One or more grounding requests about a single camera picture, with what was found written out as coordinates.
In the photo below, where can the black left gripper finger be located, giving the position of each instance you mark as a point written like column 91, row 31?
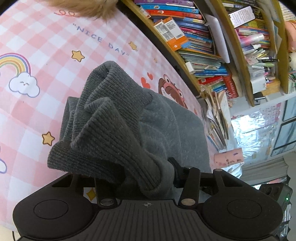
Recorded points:
column 181, row 173

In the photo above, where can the grey fleece hoodie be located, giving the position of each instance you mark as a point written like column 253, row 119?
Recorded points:
column 125, row 134

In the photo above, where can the small white box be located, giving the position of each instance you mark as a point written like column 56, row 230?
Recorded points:
column 189, row 67

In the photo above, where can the orange white box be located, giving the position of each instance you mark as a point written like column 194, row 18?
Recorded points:
column 167, row 31
column 182, row 41

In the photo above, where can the wooden bookshelf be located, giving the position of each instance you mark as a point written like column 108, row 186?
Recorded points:
column 237, row 60

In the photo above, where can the row of colourful books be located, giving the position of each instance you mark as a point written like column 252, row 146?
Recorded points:
column 207, row 51

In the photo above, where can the fluffy cream cat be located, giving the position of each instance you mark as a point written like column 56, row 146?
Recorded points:
column 99, row 9

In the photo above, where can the pink checkered cartoon table mat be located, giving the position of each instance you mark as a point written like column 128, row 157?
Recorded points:
column 46, row 56

